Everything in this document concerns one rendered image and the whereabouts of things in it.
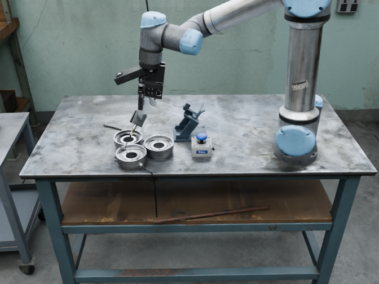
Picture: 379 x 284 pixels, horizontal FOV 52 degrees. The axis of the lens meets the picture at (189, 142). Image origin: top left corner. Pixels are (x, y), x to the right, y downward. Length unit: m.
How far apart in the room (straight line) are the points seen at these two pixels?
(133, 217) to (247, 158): 0.49
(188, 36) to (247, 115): 0.58
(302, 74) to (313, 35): 0.11
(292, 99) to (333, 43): 2.00
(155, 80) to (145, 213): 0.53
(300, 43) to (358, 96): 2.33
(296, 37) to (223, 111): 0.67
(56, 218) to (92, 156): 0.28
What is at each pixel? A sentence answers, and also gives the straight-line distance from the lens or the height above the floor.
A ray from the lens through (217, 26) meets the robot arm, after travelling 1.27.
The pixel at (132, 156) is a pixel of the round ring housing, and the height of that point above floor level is 0.81.
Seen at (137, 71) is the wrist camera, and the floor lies 1.10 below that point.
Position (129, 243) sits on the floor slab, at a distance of 2.17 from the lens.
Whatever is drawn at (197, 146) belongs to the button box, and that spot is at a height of 0.84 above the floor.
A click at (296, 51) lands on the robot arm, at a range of 1.09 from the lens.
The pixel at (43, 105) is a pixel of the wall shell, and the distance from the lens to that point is 3.30.
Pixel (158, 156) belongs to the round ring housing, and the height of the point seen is 0.82.
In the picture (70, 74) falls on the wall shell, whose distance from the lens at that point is 3.11.
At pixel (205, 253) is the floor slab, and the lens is 2.10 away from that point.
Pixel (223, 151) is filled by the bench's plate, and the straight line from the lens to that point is 1.40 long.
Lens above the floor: 1.58
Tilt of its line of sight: 33 degrees down
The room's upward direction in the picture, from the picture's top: straight up
